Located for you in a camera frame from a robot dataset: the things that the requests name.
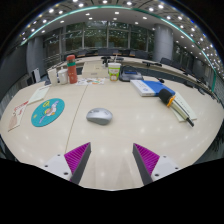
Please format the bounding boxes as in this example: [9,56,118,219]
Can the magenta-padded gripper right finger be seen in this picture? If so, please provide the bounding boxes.
[132,143,183,186]

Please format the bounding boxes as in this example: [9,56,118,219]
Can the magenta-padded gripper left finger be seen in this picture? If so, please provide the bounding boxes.
[42,141,92,185]

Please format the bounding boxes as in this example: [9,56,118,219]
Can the silver computer mouse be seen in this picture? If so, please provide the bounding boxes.
[85,107,114,126]

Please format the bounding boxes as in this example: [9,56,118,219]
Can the round teal cartoon mouse pad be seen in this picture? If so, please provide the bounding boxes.
[30,97,66,128]

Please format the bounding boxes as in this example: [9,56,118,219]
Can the white booklet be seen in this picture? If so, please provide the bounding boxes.
[171,91,198,123]

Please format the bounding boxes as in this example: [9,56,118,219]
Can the blue and white book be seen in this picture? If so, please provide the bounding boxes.
[129,79,176,98]

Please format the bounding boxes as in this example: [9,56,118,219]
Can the red and white leaflet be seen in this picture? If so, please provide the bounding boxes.
[7,100,29,132]

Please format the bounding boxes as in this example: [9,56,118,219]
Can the white printed paper sheet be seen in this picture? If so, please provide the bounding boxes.
[27,85,51,105]

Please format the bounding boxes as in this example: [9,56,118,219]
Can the colourful sticker sheet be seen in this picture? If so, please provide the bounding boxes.
[75,77,106,86]

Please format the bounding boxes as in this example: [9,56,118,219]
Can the white lidded ceramic mug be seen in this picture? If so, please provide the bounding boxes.
[57,68,69,85]

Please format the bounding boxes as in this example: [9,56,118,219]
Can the stack of white paper cups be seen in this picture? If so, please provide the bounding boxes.
[47,67,59,87]

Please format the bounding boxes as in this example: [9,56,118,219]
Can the red bottle with green band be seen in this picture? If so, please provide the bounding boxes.
[65,54,79,85]

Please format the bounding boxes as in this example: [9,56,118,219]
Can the black desk microphone console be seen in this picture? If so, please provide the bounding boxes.
[118,65,145,83]

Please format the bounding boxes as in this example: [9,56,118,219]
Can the beige cardboard box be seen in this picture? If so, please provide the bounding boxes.
[81,61,109,80]

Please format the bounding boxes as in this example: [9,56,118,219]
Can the white leaning board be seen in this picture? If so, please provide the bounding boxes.
[32,67,42,84]

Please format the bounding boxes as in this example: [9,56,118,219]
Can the green printed drink cup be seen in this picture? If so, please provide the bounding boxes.
[107,57,122,82]

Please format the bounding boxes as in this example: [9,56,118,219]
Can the long curved conference desk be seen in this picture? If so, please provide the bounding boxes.
[54,54,214,92]

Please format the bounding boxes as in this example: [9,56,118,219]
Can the dark office chairs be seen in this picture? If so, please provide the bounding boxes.
[64,48,209,88]

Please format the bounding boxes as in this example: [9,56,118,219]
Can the ceiling lights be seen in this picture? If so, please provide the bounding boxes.
[19,0,224,73]

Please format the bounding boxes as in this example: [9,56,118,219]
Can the black handheld microphone orange ring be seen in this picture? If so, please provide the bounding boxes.
[157,88,195,128]

